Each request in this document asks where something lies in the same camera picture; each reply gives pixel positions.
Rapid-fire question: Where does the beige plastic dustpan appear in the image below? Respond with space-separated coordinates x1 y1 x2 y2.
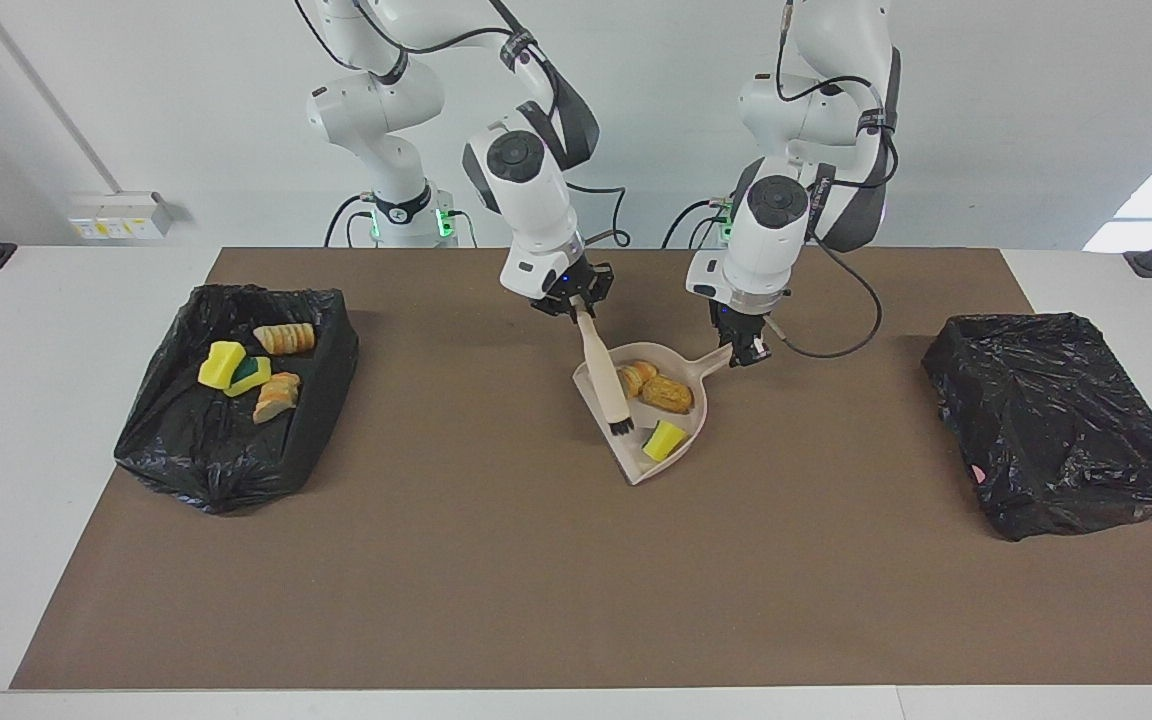
573 343 737 487

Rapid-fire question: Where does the beige brush with black bristles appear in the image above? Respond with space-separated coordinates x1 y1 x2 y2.
576 312 636 437

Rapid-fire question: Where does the brown bread roll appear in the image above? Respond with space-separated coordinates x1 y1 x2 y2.
638 374 696 416

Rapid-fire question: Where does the small orange striped croissant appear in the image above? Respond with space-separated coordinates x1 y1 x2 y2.
616 360 660 400

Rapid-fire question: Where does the yellow sponge with green backing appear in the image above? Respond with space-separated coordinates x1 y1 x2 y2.
225 355 274 399
642 419 690 464

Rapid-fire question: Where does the pale ridged croissant piece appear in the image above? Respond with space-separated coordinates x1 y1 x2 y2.
253 321 318 357

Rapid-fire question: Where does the orange striped bread chunk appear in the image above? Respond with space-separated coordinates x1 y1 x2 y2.
252 371 303 425

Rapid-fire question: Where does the notched yellow sponge piece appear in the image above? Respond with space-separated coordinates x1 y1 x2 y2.
197 340 249 392

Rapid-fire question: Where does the black bag over pink bin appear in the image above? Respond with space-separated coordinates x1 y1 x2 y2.
921 312 1152 542

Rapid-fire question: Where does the black bag lined bin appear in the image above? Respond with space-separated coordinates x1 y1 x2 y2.
113 283 360 516

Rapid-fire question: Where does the brown table mat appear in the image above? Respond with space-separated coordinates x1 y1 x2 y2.
9 247 1152 691

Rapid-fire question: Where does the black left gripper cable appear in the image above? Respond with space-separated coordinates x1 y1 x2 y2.
764 235 884 360

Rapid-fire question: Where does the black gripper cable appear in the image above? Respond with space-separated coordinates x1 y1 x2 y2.
566 180 633 249
764 235 884 360

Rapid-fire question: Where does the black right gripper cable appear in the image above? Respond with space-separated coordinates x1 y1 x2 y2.
566 180 633 249

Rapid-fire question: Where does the black left base cable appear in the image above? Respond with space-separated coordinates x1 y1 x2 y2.
662 197 732 249

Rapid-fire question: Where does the black base cable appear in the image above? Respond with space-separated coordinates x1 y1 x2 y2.
323 193 377 249
662 197 732 249

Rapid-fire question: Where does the black right base cable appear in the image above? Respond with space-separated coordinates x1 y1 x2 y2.
323 193 377 249

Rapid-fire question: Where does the white wall socket box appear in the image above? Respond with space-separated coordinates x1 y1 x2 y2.
68 191 174 242

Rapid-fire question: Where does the white wall conduit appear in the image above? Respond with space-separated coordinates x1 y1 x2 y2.
0 0 127 196

